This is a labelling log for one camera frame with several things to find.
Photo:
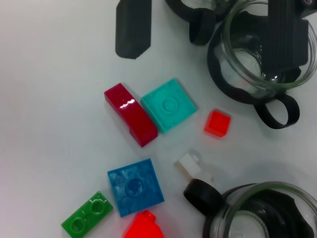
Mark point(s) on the red sloped block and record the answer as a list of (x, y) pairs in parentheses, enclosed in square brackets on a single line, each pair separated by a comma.
[(143, 226)]

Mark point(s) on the blue square flat block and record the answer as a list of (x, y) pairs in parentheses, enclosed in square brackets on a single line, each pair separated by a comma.
[(135, 186)]

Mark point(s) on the clear white plastic block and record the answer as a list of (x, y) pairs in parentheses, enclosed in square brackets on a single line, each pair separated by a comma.
[(189, 164)]

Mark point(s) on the dark red rectangular block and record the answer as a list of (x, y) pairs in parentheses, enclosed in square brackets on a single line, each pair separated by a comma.
[(131, 116)]

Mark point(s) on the flat green rectangular block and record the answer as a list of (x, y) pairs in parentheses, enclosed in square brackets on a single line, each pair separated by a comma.
[(86, 215)]

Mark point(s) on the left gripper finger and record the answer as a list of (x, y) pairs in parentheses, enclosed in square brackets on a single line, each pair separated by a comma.
[(287, 37), (133, 29)]

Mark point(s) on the small red square block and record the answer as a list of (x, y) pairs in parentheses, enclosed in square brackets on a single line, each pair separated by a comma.
[(218, 122)]

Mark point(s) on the teal square flat block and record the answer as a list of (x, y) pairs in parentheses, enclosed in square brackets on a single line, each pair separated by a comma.
[(168, 104)]

